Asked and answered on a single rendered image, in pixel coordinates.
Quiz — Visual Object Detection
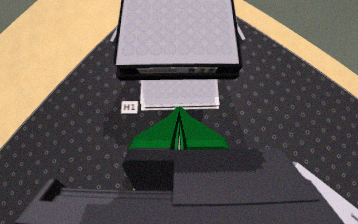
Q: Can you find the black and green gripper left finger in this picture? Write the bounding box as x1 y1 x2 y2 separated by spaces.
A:
128 107 179 151

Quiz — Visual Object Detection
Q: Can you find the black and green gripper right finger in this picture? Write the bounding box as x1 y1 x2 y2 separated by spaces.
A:
179 107 229 150

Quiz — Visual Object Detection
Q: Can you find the dark grey perforated base plate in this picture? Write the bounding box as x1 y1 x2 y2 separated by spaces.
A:
0 16 358 224

